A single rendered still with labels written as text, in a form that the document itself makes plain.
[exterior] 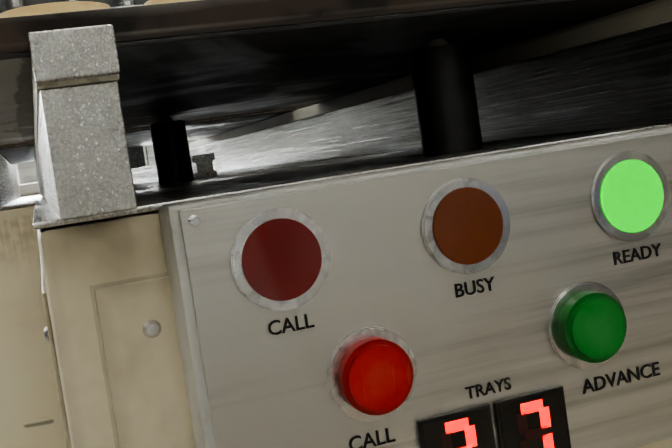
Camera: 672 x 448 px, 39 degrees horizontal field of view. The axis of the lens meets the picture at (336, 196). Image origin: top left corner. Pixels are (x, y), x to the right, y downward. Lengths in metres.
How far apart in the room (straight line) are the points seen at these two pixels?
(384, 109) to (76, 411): 0.50
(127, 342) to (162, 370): 0.02
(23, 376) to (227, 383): 0.74
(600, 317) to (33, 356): 0.78
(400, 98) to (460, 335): 0.42
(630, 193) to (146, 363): 0.22
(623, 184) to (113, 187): 0.22
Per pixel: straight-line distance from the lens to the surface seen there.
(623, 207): 0.43
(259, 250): 0.36
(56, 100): 0.36
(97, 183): 0.36
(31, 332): 1.09
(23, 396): 1.10
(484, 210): 0.39
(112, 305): 0.39
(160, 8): 0.37
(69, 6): 0.38
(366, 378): 0.37
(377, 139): 0.85
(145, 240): 0.39
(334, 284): 0.37
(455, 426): 0.40
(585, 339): 0.41
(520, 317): 0.41
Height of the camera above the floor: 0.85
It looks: 3 degrees down
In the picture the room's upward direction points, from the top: 8 degrees counter-clockwise
